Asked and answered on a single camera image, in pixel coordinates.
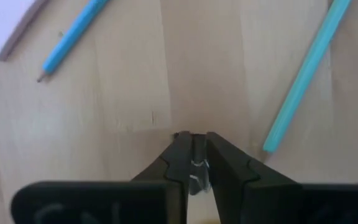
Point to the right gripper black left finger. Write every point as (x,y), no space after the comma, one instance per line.
(176,168)

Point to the teal pencil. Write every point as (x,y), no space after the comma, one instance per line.
(306,74)

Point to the black binder clip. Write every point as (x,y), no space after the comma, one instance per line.
(200,174)

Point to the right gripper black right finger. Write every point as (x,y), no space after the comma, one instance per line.
(228,168)

